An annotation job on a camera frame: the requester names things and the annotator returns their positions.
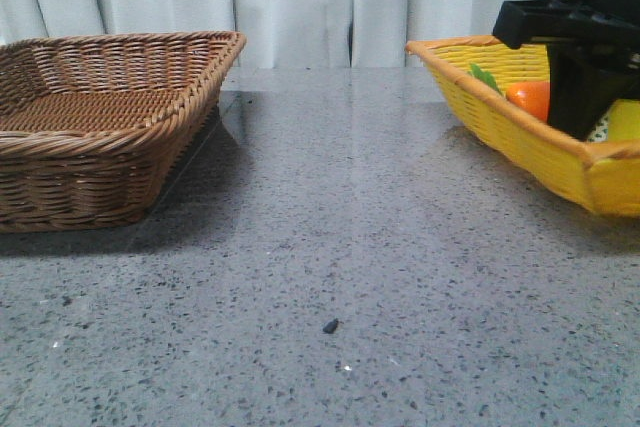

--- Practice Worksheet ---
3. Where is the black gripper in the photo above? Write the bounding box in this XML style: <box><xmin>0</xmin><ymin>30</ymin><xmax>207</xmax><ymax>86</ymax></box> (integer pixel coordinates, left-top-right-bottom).
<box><xmin>492</xmin><ymin>0</ymin><xmax>639</xmax><ymax>141</ymax></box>

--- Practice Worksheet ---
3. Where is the yellow tape roll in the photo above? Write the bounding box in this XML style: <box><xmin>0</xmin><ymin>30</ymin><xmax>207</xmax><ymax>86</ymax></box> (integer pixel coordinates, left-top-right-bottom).
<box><xmin>587</xmin><ymin>99</ymin><xmax>640</xmax><ymax>143</ymax></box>

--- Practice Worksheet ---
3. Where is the orange toy carrot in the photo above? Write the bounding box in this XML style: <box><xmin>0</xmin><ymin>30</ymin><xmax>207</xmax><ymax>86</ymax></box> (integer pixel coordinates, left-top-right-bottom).
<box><xmin>469</xmin><ymin>63</ymin><xmax>551</xmax><ymax>122</ymax></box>

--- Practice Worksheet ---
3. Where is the yellow woven basket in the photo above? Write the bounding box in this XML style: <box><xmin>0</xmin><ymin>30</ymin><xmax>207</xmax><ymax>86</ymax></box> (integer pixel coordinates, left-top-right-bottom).
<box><xmin>406</xmin><ymin>35</ymin><xmax>639</xmax><ymax>217</ymax></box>

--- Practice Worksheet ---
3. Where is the small black debris piece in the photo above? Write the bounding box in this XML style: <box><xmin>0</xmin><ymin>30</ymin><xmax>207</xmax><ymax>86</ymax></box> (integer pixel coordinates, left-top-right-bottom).
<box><xmin>322</xmin><ymin>318</ymin><xmax>340</xmax><ymax>334</ymax></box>

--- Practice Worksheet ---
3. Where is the brown wicker basket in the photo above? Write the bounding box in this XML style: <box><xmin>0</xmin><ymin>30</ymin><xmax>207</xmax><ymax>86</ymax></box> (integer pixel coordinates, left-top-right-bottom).
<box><xmin>1</xmin><ymin>31</ymin><xmax>246</xmax><ymax>233</ymax></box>

